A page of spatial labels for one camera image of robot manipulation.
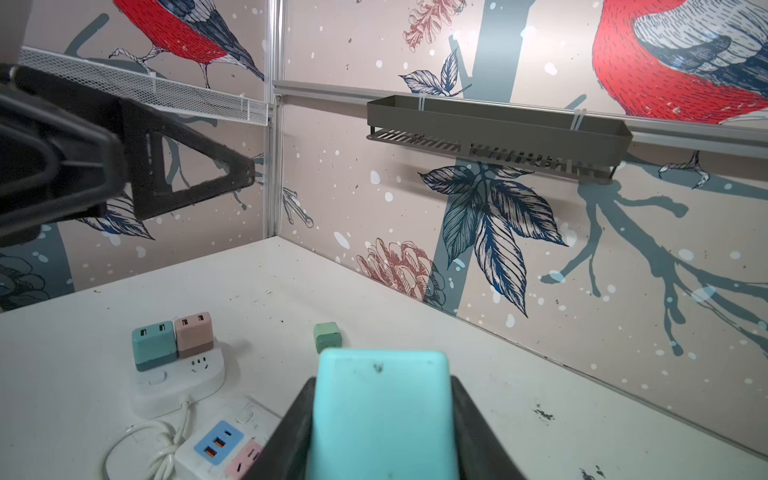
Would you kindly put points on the teal plug adapter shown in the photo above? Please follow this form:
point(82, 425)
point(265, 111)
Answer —
point(382, 414)
point(154, 345)

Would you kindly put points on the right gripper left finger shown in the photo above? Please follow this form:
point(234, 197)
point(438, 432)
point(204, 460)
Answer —
point(287, 453)

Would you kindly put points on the teal plug adapter front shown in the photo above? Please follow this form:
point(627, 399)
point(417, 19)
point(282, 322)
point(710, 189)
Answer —
point(154, 345)

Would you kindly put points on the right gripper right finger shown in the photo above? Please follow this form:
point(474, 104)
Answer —
point(480, 454)

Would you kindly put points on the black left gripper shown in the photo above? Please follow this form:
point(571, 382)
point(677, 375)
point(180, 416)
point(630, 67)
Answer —
point(62, 156)

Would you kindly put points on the black wire basket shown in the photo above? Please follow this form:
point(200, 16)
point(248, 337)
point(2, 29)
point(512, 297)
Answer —
point(569, 144)

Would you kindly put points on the white mesh shelf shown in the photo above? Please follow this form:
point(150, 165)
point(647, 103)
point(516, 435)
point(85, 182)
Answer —
point(160, 93)

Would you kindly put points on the green plug adapter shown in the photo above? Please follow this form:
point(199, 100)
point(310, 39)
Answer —
point(327, 335)

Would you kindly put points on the white multicolour power strip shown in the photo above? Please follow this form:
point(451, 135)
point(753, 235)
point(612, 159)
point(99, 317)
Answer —
point(227, 443)

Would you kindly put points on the pink plug adapter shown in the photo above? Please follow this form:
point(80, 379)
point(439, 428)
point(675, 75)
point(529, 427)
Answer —
point(194, 334)

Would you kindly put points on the white square socket cube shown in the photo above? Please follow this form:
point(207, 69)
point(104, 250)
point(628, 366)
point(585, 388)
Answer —
point(164, 389)

